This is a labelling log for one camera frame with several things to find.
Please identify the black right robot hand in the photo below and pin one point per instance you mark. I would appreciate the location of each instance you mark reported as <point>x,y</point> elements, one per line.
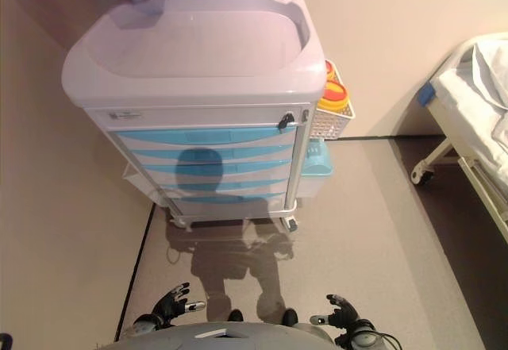
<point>341,315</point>

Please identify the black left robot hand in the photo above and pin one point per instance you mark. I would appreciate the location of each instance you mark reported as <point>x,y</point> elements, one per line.
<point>172,304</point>

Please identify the blue white cart drawer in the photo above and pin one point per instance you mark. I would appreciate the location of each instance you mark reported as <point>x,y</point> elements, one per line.
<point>206,136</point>
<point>258,152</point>
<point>222,203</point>
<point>258,183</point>
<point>254,166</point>

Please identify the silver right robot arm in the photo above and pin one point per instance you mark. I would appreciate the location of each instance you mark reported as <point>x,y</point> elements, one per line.
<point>365,338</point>

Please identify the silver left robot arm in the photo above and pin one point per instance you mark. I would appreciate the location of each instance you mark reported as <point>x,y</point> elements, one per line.
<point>145,324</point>

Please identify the black right robot foot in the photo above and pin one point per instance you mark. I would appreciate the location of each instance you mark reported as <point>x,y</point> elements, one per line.
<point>289,317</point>

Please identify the black robot foot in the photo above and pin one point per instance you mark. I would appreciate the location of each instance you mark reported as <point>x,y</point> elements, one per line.
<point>236,315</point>
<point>289,317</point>

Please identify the grey robot torso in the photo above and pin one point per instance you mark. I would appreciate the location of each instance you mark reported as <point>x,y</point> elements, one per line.
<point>222,336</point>

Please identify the black left robot foot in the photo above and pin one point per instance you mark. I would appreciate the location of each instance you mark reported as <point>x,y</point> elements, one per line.
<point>236,315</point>

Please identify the grey cart caster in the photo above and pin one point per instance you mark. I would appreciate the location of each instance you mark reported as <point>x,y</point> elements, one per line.
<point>291,223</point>
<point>180,223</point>

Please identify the white side storage bin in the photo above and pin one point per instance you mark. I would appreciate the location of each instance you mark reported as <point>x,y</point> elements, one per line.
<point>133,175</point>

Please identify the blue lidded cart waste bin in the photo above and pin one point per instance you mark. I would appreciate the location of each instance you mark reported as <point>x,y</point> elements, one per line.
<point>315,161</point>

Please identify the white bed caster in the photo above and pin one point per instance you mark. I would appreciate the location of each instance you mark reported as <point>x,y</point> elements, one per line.
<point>420,175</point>

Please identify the white perforated side basket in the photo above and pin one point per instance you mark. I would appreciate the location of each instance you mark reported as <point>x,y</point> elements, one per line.
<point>329,124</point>

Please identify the black cart lock key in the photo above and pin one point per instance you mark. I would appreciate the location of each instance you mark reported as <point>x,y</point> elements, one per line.
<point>286,121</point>

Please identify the white medical cart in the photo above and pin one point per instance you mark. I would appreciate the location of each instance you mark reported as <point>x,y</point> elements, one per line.
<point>198,88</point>

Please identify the yellow sharps container red lid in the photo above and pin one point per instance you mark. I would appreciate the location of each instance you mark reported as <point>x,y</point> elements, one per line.
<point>335,96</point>
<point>328,68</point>

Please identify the blue bed tag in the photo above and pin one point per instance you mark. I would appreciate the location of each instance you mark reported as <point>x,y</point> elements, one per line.
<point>426,94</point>

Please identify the white bed sheet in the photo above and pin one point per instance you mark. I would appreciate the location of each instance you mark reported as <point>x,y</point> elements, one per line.
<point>476,88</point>

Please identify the white hospital bed frame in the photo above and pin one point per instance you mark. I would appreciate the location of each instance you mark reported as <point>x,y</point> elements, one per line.
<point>448,128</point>

